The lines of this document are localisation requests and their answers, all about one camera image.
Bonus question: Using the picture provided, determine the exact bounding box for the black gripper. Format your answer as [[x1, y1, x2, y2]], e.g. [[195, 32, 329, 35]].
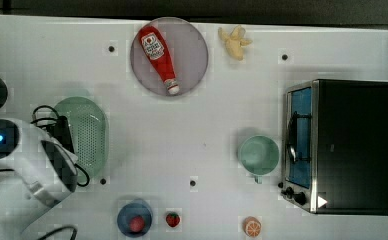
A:
[[46, 116, 75, 153]]

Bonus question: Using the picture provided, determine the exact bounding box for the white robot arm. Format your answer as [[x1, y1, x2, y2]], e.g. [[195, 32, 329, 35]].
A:
[[0, 118, 77, 240]]

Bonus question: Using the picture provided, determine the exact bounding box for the blue small bowl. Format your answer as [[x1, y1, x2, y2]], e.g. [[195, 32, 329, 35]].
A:
[[117, 198, 153, 238]]

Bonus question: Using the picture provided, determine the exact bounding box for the red ball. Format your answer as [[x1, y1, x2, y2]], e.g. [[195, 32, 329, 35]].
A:
[[129, 216, 145, 233]]

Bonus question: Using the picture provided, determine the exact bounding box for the red ketchup bottle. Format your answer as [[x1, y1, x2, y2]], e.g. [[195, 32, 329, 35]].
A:
[[138, 25, 180, 95]]

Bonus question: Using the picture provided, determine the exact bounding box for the toy strawberry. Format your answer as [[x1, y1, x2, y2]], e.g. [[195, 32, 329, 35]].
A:
[[166, 212, 181, 228]]

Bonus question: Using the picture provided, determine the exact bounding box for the grey round plate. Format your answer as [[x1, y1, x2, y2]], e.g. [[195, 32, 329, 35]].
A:
[[130, 17, 208, 97]]

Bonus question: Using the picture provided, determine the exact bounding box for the toy peeled banana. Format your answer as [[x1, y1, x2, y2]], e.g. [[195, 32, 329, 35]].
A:
[[218, 25, 252, 61]]

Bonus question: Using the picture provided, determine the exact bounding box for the green mug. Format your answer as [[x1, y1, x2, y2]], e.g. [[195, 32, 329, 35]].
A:
[[237, 135, 279, 184]]

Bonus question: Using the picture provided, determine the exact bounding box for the toy orange slice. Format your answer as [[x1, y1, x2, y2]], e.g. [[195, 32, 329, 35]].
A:
[[243, 216, 262, 238]]

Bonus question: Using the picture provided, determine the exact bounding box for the toaster oven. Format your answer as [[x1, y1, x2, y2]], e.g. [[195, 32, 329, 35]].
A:
[[278, 79, 388, 216]]

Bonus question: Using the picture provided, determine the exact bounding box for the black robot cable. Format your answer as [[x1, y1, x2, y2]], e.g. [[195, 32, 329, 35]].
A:
[[0, 104, 91, 240]]

